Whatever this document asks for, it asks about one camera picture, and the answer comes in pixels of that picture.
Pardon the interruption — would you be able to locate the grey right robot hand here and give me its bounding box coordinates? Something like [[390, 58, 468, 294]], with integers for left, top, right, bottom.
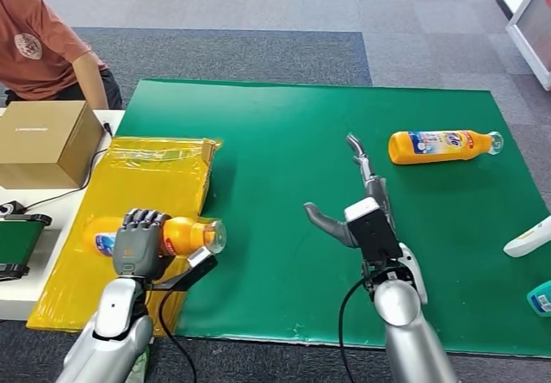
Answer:
[[303, 133, 396, 250]]

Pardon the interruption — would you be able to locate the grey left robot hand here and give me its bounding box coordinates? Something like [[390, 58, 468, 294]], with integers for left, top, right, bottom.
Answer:
[[112, 208, 174, 282]]

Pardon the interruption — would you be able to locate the orange bottle with clear cap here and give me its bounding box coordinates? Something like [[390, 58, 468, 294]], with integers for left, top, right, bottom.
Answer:
[[387, 129, 504, 167], [81, 215, 227, 258]]

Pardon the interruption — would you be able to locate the white plastic bottle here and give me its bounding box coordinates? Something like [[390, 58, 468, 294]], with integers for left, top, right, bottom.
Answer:
[[502, 214, 551, 259]]

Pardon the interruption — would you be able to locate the teal plastic bottle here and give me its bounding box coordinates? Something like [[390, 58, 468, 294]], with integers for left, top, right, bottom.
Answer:
[[525, 280, 551, 318]]

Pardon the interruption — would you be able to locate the box wrapped in yellow film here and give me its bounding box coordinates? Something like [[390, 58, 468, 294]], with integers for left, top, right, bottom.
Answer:
[[26, 136, 223, 337]]

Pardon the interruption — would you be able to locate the green table mat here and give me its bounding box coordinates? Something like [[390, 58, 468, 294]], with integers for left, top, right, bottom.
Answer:
[[115, 79, 551, 359]]

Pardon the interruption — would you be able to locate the brown cardboard box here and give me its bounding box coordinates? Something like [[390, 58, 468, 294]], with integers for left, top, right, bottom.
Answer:
[[0, 100, 105, 191]]

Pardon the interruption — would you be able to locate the person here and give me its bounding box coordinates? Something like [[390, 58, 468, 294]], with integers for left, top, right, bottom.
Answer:
[[0, 0, 124, 111]]

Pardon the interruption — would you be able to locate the white framed board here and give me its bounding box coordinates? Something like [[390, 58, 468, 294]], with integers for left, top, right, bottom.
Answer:
[[505, 0, 551, 92]]

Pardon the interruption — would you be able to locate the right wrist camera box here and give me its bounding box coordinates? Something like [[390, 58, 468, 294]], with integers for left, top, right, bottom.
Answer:
[[343, 196, 404, 265]]

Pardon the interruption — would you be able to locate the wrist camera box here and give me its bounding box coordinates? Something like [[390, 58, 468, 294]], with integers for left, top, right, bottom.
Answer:
[[148, 246, 219, 293], [343, 196, 404, 265]]

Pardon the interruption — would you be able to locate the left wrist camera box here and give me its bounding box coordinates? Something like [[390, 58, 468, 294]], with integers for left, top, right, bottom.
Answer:
[[148, 246, 219, 293]]

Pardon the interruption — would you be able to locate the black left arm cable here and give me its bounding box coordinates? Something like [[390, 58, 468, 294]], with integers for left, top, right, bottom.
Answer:
[[157, 287, 199, 383]]

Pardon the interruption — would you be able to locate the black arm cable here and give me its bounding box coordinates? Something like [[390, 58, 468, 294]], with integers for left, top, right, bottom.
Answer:
[[157, 287, 199, 383], [337, 276, 368, 383]]

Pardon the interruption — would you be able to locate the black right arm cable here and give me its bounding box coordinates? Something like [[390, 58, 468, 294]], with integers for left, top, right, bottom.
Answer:
[[337, 276, 368, 383]]

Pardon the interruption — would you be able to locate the thin black table cable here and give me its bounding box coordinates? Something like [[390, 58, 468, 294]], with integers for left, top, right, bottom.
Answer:
[[20, 122, 115, 213]]

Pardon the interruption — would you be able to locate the green tray with black frame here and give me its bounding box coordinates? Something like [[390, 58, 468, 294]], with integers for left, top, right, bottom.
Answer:
[[0, 200, 54, 282]]

